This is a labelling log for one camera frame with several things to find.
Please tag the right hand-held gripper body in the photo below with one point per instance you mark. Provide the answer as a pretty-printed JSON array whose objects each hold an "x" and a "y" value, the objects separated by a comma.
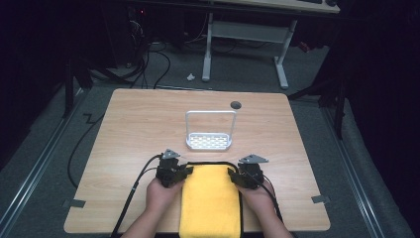
[{"x": 251, "y": 173}]

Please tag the small red object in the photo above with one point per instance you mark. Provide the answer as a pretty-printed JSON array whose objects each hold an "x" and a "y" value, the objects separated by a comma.
[{"x": 304, "y": 47}]

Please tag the white metal rack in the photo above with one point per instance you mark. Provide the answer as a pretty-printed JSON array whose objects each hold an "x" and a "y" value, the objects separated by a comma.
[{"x": 208, "y": 141}]

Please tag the crumpled white paper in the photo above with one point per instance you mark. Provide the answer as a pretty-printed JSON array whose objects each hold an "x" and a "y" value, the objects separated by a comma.
[{"x": 190, "y": 77}]

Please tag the black metal stand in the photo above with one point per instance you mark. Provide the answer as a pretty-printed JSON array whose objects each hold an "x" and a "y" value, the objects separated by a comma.
[
  {"x": 68, "y": 89},
  {"x": 338, "y": 109}
]

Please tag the person's right hand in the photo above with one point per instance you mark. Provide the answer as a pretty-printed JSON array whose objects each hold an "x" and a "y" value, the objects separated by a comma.
[{"x": 257, "y": 200}]

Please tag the person's left hand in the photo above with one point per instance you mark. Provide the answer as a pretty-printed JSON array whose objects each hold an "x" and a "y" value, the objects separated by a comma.
[{"x": 161, "y": 198}]

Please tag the white-framed desk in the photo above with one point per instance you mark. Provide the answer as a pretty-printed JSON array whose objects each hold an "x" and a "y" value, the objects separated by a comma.
[{"x": 247, "y": 31}]

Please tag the black round table grommet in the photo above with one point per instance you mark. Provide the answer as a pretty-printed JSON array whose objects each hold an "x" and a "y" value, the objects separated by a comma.
[{"x": 235, "y": 105}]

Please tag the yellow cloth with black trim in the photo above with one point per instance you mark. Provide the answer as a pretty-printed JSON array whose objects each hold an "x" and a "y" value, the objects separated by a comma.
[{"x": 209, "y": 198}]

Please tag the metal floor rail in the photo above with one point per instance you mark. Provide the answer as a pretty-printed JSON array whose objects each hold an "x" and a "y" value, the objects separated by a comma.
[
  {"x": 353, "y": 172},
  {"x": 36, "y": 165}
]

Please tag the grey tape strip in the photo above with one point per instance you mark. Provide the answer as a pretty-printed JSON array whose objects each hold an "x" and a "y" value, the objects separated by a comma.
[
  {"x": 74, "y": 203},
  {"x": 320, "y": 199}
]

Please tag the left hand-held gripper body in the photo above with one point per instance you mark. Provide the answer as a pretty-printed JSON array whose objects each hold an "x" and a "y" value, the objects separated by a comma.
[{"x": 168, "y": 172}]

